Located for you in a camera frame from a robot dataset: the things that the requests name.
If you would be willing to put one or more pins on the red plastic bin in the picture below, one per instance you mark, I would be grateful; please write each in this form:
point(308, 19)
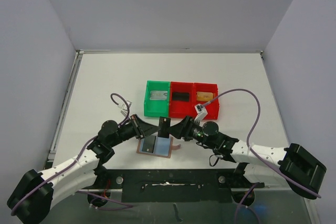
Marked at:
point(179, 109)
point(213, 107)

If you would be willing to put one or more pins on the aluminium rail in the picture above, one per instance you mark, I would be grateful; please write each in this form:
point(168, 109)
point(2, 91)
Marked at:
point(68, 179)
point(65, 104)

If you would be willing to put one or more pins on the aluminium left rail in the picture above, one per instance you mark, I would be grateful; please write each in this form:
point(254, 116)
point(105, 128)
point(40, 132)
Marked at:
point(65, 104)

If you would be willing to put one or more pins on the aluminium front rail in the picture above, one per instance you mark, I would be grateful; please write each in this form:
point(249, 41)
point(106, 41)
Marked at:
point(68, 179)

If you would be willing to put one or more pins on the black card with chip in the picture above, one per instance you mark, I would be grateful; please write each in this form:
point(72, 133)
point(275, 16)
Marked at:
point(164, 124)

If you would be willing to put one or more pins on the green plastic bin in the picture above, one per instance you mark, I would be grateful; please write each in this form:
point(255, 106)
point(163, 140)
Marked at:
point(156, 109)

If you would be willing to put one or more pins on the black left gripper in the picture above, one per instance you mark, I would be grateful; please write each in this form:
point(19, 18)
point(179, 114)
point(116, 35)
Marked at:
point(144, 128)

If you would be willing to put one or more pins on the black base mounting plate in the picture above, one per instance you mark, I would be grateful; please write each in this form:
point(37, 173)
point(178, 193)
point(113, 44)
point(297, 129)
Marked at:
point(172, 185)

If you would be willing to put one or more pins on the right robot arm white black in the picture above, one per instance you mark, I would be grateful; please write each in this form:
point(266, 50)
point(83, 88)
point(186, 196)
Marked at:
point(293, 165)

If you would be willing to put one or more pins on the brown leather card holder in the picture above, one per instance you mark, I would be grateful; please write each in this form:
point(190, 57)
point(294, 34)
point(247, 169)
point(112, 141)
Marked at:
point(163, 147)

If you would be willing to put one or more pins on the gold card with stripe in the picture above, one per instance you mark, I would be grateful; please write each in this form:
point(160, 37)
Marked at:
point(204, 96)

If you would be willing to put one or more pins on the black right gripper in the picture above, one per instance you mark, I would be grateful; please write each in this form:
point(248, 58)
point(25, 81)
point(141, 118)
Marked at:
point(187, 127)

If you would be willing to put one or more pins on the red plastic right bin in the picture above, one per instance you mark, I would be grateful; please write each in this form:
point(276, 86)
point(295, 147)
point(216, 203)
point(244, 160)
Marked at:
point(213, 107)

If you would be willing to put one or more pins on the silver grey card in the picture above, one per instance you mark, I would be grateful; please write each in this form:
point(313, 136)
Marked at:
point(158, 95)

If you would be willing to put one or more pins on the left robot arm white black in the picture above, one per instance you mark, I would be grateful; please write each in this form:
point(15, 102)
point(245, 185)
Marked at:
point(37, 192)

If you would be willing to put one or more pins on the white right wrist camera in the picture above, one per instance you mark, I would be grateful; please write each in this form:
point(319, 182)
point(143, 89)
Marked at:
point(201, 113)

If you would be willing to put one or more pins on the red plastic middle bin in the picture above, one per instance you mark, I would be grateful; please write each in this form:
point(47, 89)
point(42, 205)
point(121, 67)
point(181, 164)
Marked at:
point(179, 109)

